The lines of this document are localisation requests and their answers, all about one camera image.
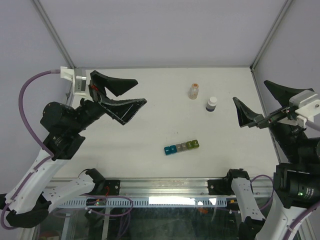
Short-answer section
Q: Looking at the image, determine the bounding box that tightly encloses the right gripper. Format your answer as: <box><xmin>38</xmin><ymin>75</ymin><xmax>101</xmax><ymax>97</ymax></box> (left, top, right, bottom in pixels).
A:
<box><xmin>234</xmin><ymin>78</ymin><xmax>311</xmax><ymax>165</ymax></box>

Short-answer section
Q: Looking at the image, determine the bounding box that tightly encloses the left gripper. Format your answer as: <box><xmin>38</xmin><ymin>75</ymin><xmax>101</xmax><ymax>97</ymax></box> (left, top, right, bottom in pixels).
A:
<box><xmin>71</xmin><ymin>71</ymin><xmax>149</xmax><ymax>133</ymax></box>

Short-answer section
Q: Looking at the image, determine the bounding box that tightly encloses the teal pill box MON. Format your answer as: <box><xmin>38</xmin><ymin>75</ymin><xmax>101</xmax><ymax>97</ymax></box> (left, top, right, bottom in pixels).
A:
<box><xmin>164</xmin><ymin>146</ymin><xmax>172</xmax><ymax>156</ymax></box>

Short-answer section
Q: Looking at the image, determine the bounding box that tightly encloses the clear pill jar gold lid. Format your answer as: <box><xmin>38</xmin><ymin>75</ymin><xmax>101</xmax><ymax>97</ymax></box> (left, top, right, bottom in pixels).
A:
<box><xmin>188</xmin><ymin>86</ymin><xmax>199</xmax><ymax>100</ymax></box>

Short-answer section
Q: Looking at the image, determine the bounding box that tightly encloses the teal pill box FRI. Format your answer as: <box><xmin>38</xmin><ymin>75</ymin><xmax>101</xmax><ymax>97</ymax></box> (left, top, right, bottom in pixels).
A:
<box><xmin>170</xmin><ymin>145</ymin><xmax>177</xmax><ymax>154</ymax></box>

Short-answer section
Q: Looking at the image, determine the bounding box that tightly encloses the green pill box THUR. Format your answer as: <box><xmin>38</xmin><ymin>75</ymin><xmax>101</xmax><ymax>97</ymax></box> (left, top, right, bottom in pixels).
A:
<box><xmin>192</xmin><ymin>139</ymin><xmax>200</xmax><ymax>149</ymax></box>

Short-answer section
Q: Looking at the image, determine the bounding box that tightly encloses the clear pill box SAT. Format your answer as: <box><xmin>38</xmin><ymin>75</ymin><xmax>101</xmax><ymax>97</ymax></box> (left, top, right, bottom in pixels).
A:
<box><xmin>181</xmin><ymin>142</ymin><xmax>188</xmax><ymax>151</ymax></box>

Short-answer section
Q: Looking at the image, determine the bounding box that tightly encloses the green pill box SUN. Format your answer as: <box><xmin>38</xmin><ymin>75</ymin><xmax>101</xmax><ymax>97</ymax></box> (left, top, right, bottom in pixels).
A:
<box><xmin>186</xmin><ymin>141</ymin><xmax>195</xmax><ymax>150</ymax></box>

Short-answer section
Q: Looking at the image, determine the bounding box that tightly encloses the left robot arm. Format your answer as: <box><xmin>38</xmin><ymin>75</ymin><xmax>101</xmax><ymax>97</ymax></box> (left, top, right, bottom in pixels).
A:
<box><xmin>0</xmin><ymin>71</ymin><xmax>147</xmax><ymax>230</ymax></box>

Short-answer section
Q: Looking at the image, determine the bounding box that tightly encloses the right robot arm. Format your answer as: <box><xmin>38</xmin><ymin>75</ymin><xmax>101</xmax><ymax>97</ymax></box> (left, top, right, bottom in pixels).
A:
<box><xmin>222</xmin><ymin>80</ymin><xmax>320</xmax><ymax>240</ymax></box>

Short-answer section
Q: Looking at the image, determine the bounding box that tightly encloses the white pill bottle blue label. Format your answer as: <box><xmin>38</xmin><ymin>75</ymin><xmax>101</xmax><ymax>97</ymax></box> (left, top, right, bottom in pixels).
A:
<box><xmin>206</xmin><ymin>96</ymin><xmax>218</xmax><ymax>112</ymax></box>

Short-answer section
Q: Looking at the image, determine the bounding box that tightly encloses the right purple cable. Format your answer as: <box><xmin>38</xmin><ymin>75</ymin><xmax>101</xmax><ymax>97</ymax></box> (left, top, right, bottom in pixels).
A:
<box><xmin>228</xmin><ymin>119</ymin><xmax>320</xmax><ymax>240</ymax></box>

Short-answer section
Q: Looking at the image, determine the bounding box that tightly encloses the purple cable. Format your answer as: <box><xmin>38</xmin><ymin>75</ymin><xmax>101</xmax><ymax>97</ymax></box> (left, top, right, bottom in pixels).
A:
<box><xmin>228</xmin><ymin>119</ymin><xmax>320</xmax><ymax>240</ymax></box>
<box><xmin>0</xmin><ymin>69</ymin><xmax>133</xmax><ymax>231</ymax></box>

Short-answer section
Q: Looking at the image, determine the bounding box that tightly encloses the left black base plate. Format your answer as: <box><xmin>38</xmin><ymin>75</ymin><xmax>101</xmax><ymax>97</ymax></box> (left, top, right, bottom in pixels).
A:
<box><xmin>91</xmin><ymin>179</ymin><xmax>121</xmax><ymax>196</ymax></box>

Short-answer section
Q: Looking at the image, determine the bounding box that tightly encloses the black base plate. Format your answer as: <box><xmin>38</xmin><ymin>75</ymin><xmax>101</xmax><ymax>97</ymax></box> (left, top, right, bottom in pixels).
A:
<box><xmin>91</xmin><ymin>179</ymin><xmax>121</xmax><ymax>196</ymax></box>
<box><xmin>207</xmin><ymin>178</ymin><xmax>234</xmax><ymax>196</ymax></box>

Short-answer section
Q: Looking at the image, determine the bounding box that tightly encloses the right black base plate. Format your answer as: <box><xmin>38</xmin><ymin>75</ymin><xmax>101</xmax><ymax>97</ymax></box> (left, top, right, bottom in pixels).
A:
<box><xmin>207</xmin><ymin>178</ymin><xmax>234</xmax><ymax>196</ymax></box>

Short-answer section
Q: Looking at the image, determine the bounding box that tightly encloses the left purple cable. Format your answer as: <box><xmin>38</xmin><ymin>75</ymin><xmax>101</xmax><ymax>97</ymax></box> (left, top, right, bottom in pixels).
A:
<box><xmin>0</xmin><ymin>69</ymin><xmax>133</xmax><ymax>231</ymax></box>

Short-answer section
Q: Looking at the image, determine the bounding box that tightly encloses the grey slotted cable duct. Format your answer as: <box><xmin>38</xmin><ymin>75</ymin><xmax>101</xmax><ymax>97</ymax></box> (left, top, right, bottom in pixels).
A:
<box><xmin>59</xmin><ymin>196</ymin><xmax>227</xmax><ymax>209</ymax></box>

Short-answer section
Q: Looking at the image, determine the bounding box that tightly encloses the aluminium mounting rail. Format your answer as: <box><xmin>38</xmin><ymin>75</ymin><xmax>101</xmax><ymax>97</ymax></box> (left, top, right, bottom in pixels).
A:
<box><xmin>45</xmin><ymin>177</ymin><xmax>273</xmax><ymax>198</ymax></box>

